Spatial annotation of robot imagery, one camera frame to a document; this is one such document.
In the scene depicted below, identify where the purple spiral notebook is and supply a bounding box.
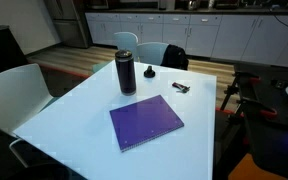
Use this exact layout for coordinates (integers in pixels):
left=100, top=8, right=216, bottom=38
left=109, top=94, right=185, bottom=153

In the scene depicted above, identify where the white chair holding bag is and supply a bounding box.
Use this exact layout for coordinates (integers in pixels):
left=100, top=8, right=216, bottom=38
left=136, top=41, right=170, bottom=67

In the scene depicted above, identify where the red clamp handle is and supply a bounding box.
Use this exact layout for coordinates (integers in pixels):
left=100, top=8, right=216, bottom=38
left=248, top=76, right=262, bottom=85
left=258, top=107, right=279, bottom=120

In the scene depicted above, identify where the black metal flask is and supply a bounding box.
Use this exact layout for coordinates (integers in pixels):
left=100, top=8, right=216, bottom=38
left=114, top=49, right=137, bottom=97

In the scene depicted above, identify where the black side cabinet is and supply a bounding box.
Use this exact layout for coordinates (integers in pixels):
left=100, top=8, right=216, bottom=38
left=0, top=24, right=29, bottom=81

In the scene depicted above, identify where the stainless steel refrigerator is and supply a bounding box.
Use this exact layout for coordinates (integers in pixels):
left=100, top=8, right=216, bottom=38
left=43, top=0, right=92, bottom=50

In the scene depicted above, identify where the black flask lid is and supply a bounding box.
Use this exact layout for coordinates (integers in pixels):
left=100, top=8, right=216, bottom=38
left=143, top=65, right=156, bottom=79

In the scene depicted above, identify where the silver kettle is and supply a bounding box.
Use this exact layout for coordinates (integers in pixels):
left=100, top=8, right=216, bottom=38
left=187, top=0, right=200, bottom=11

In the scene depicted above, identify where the white chair with teal seat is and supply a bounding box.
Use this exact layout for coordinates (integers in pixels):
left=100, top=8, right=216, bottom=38
left=91, top=31, right=140, bottom=74

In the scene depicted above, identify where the black backpack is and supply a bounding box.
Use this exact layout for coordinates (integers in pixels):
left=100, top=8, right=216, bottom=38
left=160, top=43, right=190, bottom=71

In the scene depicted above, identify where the white kitchen cabinet row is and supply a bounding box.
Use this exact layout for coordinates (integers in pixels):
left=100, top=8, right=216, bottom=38
left=84, top=12, right=288, bottom=70

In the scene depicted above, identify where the large white plastic chair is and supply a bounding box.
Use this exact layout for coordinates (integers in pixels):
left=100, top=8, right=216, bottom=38
left=0, top=63, right=56, bottom=168

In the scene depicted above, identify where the black metal stand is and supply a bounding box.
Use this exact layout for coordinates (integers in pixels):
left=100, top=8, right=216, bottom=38
left=216, top=63, right=288, bottom=180

